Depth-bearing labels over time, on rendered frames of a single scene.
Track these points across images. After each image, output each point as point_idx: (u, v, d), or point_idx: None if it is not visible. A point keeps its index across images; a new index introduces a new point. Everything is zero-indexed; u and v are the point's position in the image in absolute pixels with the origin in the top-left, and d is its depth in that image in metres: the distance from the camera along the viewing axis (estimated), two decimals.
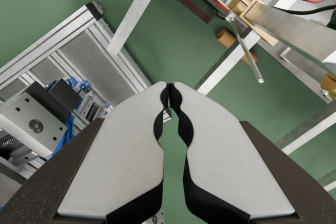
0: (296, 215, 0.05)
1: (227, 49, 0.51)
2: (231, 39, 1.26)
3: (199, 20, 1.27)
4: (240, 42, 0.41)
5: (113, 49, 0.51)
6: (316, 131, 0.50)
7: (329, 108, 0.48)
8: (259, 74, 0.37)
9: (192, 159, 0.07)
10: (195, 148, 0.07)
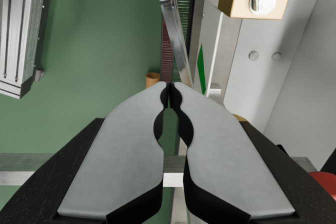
0: (296, 215, 0.05)
1: None
2: None
3: (150, 44, 1.04)
4: None
5: None
6: None
7: None
8: (175, 33, 0.10)
9: (192, 159, 0.07)
10: (195, 148, 0.07)
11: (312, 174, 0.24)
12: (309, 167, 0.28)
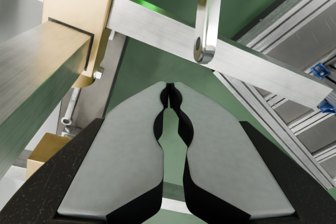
0: (296, 215, 0.05)
1: None
2: None
3: None
4: None
5: (317, 96, 0.23)
6: None
7: None
8: (212, 11, 0.08)
9: (192, 159, 0.07)
10: (195, 148, 0.07)
11: None
12: None
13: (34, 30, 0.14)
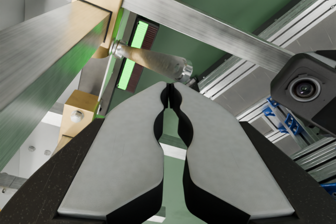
0: (295, 215, 0.05)
1: None
2: None
3: None
4: (136, 62, 0.20)
5: None
6: None
7: None
8: (175, 56, 0.13)
9: (191, 159, 0.07)
10: (194, 148, 0.07)
11: None
12: None
13: (57, 148, 0.35)
